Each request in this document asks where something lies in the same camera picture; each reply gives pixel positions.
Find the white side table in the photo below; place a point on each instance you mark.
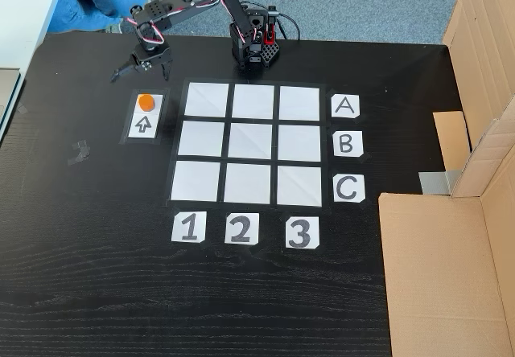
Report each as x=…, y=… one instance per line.
x=24, y=11

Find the grey duct tape strip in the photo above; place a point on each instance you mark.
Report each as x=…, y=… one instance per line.
x=436, y=182

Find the black and red clamp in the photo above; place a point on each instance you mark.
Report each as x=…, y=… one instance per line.
x=272, y=21

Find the round orange token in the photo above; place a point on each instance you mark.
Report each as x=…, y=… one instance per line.
x=145, y=102

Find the paper label number 2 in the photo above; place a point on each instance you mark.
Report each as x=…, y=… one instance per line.
x=241, y=228

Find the paper label number 1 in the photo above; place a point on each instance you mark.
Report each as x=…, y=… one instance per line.
x=189, y=227

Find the paper label number 3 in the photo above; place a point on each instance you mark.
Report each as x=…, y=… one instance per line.
x=301, y=232

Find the white paper sheet with arrow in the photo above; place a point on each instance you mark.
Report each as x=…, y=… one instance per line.
x=142, y=128

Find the paper label letter A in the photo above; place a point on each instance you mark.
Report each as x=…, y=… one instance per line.
x=345, y=107

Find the paper label letter B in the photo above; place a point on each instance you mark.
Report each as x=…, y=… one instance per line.
x=347, y=143

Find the brown cardboard screen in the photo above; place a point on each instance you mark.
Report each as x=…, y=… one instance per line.
x=442, y=272

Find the grey flat panel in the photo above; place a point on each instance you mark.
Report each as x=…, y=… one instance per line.
x=8, y=99

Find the paper label letter C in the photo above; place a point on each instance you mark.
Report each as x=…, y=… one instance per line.
x=348, y=188

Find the black tape grid frame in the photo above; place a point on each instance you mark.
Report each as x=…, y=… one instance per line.
x=226, y=160

